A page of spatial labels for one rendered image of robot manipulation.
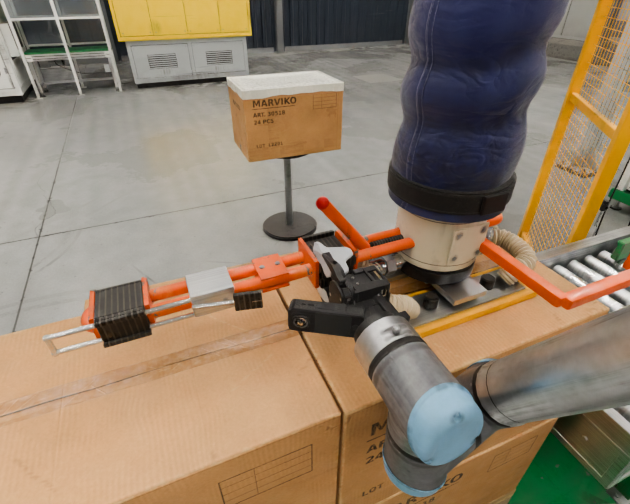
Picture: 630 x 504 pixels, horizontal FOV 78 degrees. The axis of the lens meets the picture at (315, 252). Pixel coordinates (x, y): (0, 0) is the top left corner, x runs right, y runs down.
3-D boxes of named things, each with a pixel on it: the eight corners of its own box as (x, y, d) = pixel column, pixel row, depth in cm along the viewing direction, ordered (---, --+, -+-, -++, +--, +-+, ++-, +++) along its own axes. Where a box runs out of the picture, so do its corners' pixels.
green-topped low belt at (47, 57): (121, 84, 697) (111, 44, 661) (122, 90, 658) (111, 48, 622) (41, 91, 656) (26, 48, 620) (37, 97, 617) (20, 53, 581)
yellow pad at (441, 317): (501, 270, 89) (507, 252, 87) (536, 297, 82) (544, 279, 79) (371, 312, 79) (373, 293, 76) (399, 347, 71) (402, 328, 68)
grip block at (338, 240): (335, 251, 79) (336, 226, 75) (359, 279, 71) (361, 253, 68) (297, 261, 76) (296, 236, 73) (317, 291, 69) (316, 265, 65)
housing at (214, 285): (228, 283, 70) (225, 263, 68) (237, 307, 65) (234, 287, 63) (189, 294, 68) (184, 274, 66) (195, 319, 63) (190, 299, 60)
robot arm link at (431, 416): (416, 482, 45) (426, 438, 39) (365, 395, 55) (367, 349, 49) (481, 449, 48) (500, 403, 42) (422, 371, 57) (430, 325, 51)
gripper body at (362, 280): (368, 295, 69) (405, 344, 60) (323, 308, 67) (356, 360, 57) (372, 260, 65) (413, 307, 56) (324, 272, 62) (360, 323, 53)
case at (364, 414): (446, 319, 132) (473, 217, 109) (545, 420, 102) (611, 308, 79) (278, 377, 113) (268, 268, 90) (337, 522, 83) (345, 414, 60)
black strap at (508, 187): (455, 156, 86) (458, 139, 84) (542, 202, 69) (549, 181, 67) (365, 174, 79) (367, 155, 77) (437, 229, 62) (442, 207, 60)
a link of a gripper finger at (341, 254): (339, 238, 72) (360, 276, 66) (309, 245, 70) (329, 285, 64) (341, 226, 69) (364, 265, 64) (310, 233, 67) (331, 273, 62)
